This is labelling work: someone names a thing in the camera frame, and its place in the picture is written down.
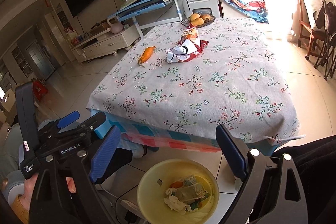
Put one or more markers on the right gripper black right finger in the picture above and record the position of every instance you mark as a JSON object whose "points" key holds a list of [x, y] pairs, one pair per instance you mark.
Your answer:
{"points": [[234, 151]]}

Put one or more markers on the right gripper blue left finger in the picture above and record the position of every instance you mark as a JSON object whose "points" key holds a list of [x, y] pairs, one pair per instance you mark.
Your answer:
{"points": [[104, 153]]}

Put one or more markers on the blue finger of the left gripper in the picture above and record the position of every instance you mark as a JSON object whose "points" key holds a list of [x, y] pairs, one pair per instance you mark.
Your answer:
{"points": [[68, 120]]}

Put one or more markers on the orange peel piece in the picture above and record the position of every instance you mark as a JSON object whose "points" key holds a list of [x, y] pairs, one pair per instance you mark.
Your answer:
{"points": [[146, 55]]}

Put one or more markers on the yellow plastic trash bin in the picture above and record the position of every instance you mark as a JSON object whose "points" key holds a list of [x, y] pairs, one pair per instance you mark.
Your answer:
{"points": [[155, 193]]}

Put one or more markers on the green juice carton trash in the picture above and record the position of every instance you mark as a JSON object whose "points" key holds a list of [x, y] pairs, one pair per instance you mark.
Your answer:
{"points": [[191, 190]]}

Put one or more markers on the blue red checkered plastic undercloth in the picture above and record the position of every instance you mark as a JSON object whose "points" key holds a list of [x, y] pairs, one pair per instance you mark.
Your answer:
{"points": [[193, 128]]}

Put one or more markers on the floral white tablecloth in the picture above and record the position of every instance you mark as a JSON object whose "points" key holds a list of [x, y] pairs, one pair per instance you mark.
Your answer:
{"points": [[237, 68]]}

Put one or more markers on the white tv cabinet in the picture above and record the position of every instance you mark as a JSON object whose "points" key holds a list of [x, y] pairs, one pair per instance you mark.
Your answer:
{"points": [[105, 43]]}

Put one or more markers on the pink kettlebell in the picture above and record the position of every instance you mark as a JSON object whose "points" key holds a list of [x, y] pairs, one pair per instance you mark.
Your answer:
{"points": [[115, 26]]}

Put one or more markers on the red white snack bag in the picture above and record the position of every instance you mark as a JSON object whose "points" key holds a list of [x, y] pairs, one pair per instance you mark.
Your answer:
{"points": [[188, 47]]}

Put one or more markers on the blue study desk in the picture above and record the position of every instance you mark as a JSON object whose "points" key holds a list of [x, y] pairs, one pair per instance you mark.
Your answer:
{"points": [[144, 7]]}

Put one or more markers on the wooden chair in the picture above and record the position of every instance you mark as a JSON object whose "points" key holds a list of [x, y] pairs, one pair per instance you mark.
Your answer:
{"points": [[309, 33]]}

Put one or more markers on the fruit plate with mangoes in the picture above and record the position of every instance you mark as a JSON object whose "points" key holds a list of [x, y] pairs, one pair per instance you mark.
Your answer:
{"points": [[198, 20]]}

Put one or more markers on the colourful cartoon bag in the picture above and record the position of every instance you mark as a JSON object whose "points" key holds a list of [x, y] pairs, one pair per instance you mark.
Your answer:
{"points": [[255, 9]]}

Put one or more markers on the white air purifier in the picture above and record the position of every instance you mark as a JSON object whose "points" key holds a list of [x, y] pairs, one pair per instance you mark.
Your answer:
{"points": [[210, 7]]}

